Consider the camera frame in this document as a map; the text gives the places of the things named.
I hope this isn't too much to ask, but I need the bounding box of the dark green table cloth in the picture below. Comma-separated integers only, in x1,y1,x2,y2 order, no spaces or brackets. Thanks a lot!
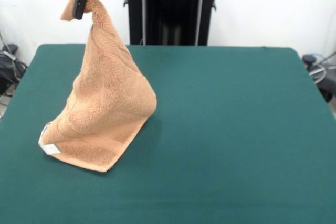
0,43,336,224

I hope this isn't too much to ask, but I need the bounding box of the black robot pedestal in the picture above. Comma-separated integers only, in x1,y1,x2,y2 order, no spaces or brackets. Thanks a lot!
122,0,230,46

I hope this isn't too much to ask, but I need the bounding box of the tan terry towel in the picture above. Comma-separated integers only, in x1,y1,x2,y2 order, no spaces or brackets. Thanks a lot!
38,0,158,174

